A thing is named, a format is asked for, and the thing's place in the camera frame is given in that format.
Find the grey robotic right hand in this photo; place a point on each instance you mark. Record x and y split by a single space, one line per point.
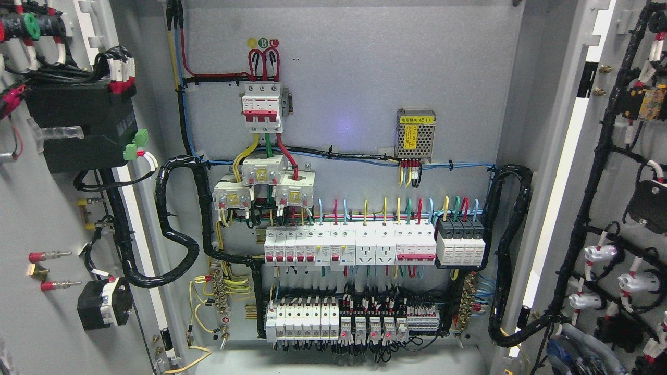
573 352

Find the black digital power meter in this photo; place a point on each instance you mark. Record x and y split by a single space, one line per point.
87 125

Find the brass grounding bar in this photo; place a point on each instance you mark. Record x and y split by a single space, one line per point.
467 302
219 290

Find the perforated metal power supply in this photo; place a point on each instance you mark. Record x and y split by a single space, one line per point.
415 133

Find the white current transformer cluster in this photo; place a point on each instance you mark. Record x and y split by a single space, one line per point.
258 172

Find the brass grounding bar left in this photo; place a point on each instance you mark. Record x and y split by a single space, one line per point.
219 290

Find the white socket breaker row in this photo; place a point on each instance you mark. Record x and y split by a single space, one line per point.
351 244

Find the grey cabinet body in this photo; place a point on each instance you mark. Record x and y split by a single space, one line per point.
350 65

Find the grey cabinet door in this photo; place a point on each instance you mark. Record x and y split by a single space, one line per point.
42 233
581 187

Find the black surge protector block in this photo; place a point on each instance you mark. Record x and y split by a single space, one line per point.
460 245

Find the lower relay terminal row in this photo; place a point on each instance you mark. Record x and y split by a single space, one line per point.
352 319

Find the brass grounding bar right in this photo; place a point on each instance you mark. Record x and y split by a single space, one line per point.
467 302

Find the red white main breaker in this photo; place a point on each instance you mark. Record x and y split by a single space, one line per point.
265 105

